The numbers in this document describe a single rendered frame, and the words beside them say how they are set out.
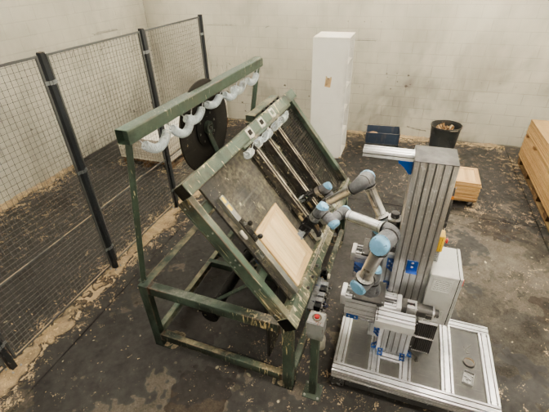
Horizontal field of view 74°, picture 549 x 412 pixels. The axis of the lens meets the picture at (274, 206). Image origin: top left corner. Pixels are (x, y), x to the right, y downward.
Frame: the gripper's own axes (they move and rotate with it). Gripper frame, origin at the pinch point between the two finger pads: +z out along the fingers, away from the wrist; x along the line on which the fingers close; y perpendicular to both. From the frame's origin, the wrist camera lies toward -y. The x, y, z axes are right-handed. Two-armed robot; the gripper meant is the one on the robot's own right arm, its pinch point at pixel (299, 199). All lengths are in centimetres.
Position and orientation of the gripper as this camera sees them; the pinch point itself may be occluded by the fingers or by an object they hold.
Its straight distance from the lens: 340.0
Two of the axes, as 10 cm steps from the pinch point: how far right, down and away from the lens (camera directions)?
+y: -3.6, 5.1, -7.8
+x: 5.9, 7.8, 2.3
